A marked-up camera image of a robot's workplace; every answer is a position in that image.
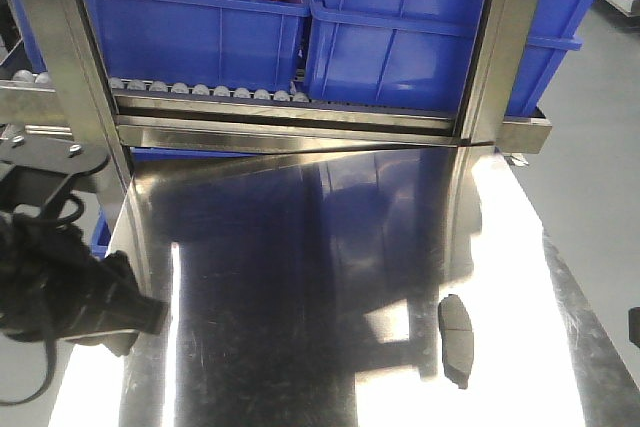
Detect large blue plastic bin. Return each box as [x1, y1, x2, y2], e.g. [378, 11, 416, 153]
[69, 0, 312, 93]

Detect roller conveyor track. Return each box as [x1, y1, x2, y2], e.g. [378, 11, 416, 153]
[108, 77, 310, 103]

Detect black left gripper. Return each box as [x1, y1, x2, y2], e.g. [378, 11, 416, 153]
[1, 215, 169, 347]

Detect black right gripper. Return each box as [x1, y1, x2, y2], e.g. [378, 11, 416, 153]
[628, 307, 640, 346]

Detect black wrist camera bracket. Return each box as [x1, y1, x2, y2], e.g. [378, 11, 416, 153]
[1, 134, 109, 227]

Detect stainless steel rack frame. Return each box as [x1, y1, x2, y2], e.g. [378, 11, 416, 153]
[2, 0, 538, 287]

